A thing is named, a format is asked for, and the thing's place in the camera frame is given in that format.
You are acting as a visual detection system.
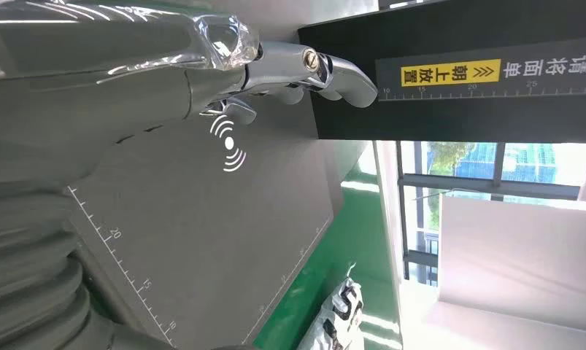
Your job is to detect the black weighing scale with column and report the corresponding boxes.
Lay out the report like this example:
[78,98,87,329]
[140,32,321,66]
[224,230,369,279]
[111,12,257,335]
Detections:
[66,0,586,350]

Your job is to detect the dark window frame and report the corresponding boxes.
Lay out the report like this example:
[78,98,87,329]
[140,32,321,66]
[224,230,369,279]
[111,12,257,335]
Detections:
[395,141,585,287]

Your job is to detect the white panel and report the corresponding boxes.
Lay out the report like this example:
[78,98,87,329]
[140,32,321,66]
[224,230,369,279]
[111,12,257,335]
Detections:
[436,194,586,335]

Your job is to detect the white plastic courier package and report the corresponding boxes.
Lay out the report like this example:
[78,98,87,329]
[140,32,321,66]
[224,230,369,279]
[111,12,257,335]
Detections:
[297,276,366,350]

